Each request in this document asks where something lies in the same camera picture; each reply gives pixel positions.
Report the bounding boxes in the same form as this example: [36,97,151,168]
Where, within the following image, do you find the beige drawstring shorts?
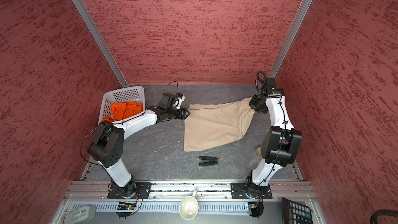
[184,98,255,152]

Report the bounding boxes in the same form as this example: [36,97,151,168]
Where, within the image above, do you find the orange shorts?
[102,101,144,122]

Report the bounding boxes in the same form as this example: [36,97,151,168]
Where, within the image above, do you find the white plastic laundry basket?
[98,86,146,123]

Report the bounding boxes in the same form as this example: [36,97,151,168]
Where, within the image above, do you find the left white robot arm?
[87,106,191,197]

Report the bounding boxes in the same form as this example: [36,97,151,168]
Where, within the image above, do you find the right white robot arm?
[245,94,302,194]

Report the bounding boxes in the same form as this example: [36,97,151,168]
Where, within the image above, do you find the brown jar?
[256,146,262,159]

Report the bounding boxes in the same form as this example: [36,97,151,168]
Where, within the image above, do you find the black clip on table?
[199,156,218,167]

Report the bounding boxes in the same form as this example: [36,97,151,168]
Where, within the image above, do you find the black calculator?
[282,198,313,224]

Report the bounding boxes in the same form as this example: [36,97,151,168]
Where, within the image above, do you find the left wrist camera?
[158,93,185,110]

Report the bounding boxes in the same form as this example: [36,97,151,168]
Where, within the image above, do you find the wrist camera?
[158,93,185,110]
[260,77,276,96]

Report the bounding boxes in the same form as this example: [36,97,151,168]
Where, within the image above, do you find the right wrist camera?
[260,77,276,96]

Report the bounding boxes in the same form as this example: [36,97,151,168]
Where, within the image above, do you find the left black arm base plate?
[107,182,152,199]

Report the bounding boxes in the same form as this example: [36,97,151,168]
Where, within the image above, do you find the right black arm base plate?
[230,183,273,200]

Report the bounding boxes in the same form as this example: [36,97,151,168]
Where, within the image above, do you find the grey device on rail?
[60,205,96,224]

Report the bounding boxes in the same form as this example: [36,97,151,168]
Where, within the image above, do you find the black cable coil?
[369,209,398,224]

